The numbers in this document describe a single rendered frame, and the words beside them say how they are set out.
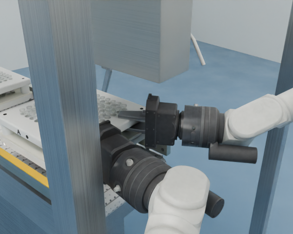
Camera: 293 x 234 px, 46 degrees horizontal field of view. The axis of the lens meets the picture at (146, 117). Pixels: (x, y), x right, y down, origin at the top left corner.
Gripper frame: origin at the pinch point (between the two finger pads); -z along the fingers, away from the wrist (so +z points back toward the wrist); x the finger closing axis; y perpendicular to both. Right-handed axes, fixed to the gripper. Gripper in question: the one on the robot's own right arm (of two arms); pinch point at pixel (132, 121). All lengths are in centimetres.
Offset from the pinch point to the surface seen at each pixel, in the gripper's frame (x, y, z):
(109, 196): 11.1, -12.0, -2.6
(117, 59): -12.7, 3.2, -3.6
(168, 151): 9.3, 3.2, 7.9
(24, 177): 9.4, -11.0, -21.1
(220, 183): 100, 107, 36
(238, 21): 65, 396, 70
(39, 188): 9.3, -13.9, -16.5
